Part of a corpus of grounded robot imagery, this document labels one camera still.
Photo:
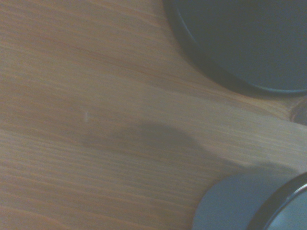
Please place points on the wooden mug tree black base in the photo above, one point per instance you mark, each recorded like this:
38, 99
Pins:
239, 40

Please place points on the blue enamel mug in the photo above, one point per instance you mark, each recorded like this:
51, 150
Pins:
230, 203

